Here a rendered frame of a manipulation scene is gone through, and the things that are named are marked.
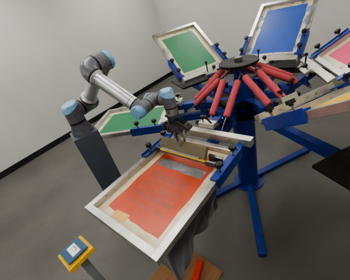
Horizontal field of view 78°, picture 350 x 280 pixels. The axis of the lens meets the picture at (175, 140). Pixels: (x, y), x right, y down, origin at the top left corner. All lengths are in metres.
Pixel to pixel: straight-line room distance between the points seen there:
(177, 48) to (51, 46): 2.86
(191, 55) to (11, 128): 3.43
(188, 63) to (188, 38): 0.41
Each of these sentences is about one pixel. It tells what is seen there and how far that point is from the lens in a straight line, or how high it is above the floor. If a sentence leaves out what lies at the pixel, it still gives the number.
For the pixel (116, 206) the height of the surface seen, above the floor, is 0.96.
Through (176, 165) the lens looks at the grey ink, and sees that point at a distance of 1.40.
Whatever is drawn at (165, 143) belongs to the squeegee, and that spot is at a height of 1.07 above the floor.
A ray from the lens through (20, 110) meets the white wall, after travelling 4.77.
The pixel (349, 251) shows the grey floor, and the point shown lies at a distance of 2.22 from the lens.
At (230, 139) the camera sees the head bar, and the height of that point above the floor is 1.03.
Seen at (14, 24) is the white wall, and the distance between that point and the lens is 4.85.
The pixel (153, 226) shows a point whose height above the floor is 0.96.
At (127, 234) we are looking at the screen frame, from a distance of 1.12.
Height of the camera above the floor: 1.82
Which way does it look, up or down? 32 degrees down
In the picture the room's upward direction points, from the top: 16 degrees counter-clockwise
